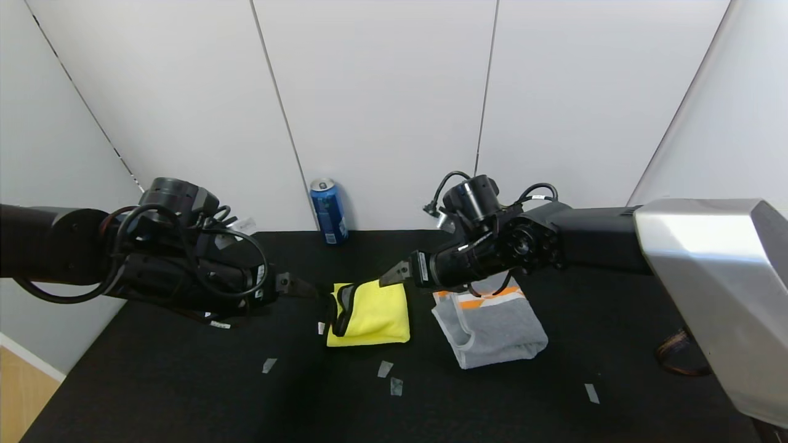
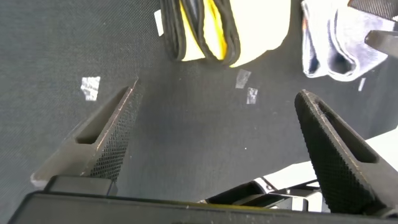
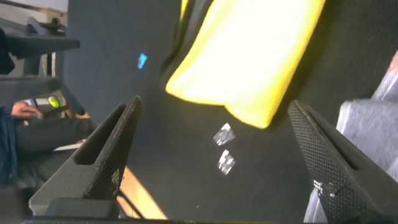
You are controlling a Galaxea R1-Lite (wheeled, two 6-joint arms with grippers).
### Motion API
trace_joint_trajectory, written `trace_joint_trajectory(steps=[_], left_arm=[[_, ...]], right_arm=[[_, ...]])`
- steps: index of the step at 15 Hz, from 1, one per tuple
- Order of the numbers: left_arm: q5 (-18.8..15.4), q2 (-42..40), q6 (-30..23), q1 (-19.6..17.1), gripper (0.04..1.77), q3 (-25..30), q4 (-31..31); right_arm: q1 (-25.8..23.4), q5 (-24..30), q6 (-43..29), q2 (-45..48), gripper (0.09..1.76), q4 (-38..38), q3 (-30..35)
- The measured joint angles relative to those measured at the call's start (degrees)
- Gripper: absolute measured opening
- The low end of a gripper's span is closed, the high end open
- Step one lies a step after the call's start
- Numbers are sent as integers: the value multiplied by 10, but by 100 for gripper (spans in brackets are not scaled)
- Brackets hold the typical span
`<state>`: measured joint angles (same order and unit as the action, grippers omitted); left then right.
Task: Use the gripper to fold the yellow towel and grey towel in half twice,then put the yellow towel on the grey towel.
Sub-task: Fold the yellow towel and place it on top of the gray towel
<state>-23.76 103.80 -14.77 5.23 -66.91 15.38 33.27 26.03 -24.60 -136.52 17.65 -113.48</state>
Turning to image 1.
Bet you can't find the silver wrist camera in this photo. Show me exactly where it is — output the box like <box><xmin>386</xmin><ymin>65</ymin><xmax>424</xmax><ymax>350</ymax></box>
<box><xmin>424</xmin><ymin>205</ymin><xmax>457</xmax><ymax>234</ymax></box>
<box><xmin>229</xmin><ymin>215</ymin><xmax>259</xmax><ymax>239</ymax></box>

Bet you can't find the thin black left wrist cable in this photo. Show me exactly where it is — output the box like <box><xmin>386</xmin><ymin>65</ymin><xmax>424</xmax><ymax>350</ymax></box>
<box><xmin>15</xmin><ymin>203</ymin><xmax>270</xmax><ymax>330</ymax></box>

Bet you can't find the grey towel with orange marks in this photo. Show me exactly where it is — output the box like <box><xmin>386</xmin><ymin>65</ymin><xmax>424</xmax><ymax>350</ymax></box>
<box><xmin>431</xmin><ymin>285</ymin><xmax>549</xmax><ymax>370</ymax></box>

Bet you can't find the blue and green drink can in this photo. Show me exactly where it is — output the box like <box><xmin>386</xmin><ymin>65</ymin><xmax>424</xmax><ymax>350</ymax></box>
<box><xmin>309</xmin><ymin>178</ymin><xmax>349</xmax><ymax>245</ymax></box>

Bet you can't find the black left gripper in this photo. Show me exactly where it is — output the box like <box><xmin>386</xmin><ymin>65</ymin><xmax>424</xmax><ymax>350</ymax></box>
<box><xmin>199</xmin><ymin>258</ymin><xmax>330</xmax><ymax>308</ymax></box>

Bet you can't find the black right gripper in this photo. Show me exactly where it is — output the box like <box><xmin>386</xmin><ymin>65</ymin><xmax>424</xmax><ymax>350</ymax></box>
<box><xmin>379</xmin><ymin>244</ymin><xmax>473</xmax><ymax>289</ymax></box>

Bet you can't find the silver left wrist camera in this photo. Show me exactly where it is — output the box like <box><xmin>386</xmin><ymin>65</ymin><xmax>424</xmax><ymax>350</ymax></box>
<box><xmin>229</xmin><ymin>215</ymin><xmax>259</xmax><ymax>239</ymax></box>

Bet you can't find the yellow towel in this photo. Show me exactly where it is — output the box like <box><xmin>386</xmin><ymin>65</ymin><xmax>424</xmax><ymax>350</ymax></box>
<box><xmin>324</xmin><ymin>280</ymin><xmax>411</xmax><ymax>348</ymax></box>

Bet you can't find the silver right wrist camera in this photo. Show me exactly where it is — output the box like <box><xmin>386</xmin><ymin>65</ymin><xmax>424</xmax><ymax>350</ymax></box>
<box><xmin>424</xmin><ymin>205</ymin><xmax>457</xmax><ymax>234</ymax></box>

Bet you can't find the thick braided right arm cable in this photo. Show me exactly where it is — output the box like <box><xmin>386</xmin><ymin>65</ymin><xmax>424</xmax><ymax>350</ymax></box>
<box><xmin>654</xmin><ymin>328</ymin><xmax>713</xmax><ymax>378</ymax></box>

